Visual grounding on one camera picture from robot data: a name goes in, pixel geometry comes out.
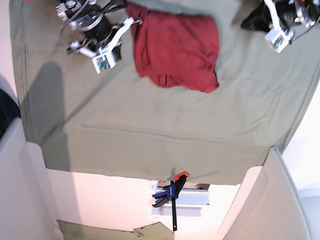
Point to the olive green cushion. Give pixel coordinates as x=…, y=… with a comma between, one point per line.
x=156, y=231

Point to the blue black bar clamp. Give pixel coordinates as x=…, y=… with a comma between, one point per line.
x=170, y=194

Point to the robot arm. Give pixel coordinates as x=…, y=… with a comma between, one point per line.
x=296, y=17
x=70, y=10

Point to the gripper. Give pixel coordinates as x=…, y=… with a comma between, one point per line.
x=98, y=31
x=272, y=17

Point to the white chair right side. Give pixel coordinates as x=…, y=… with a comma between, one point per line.
x=268, y=206

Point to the red long-sleeve T-shirt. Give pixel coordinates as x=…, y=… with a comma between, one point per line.
x=175, y=50

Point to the white chair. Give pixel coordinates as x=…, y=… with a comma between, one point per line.
x=25, y=212
x=268, y=206

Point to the white chair left side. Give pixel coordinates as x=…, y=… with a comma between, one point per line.
x=25, y=212

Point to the green table cloth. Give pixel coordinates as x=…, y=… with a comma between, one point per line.
x=120, y=124

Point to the aluminium frame rails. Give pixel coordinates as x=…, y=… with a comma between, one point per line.
x=192, y=200

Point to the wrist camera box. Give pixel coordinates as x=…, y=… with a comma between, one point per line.
x=104, y=62
x=277, y=39

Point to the dark navy fabric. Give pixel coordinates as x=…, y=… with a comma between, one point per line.
x=9, y=111

